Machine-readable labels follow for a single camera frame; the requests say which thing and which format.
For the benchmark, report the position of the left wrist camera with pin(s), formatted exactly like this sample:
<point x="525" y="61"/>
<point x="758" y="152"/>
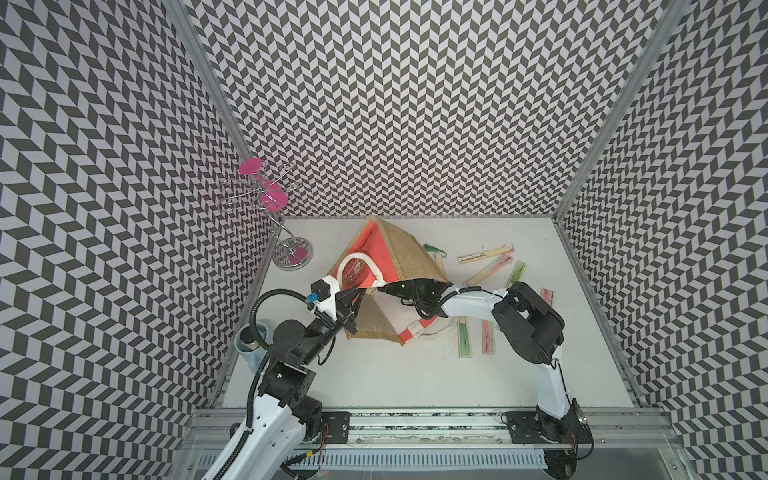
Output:
<point x="322" y="298"/>

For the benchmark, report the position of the burlap red tote bag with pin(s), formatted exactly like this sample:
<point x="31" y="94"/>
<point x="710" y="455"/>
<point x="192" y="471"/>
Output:
<point x="382" y="253"/>

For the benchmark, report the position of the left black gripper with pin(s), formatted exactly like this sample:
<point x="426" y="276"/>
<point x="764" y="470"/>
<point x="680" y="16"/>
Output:
<point x="346" y="314"/>

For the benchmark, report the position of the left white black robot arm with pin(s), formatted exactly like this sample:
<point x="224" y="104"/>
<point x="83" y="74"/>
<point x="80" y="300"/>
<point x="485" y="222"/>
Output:
<point x="280" y="414"/>

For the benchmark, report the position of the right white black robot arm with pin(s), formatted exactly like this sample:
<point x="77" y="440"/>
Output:
<point x="533" y="329"/>

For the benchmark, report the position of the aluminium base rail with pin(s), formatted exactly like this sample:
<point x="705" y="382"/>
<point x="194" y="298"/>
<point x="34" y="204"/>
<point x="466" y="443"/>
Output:
<point x="612" y="427"/>

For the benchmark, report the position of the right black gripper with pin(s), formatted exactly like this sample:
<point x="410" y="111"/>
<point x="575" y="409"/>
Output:
<point x="390" y="287"/>

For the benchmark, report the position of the green pink folding fan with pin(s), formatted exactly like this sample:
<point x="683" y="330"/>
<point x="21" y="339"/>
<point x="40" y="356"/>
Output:
<point x="464" y="340"/>

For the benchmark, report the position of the pink blue folding fan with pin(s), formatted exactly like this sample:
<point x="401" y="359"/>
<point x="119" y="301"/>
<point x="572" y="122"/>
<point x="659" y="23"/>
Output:
<point x="547" y="295"/>

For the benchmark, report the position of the blue roll of tape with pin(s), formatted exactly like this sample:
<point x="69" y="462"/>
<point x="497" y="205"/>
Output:
<point x="248" y="348"/>

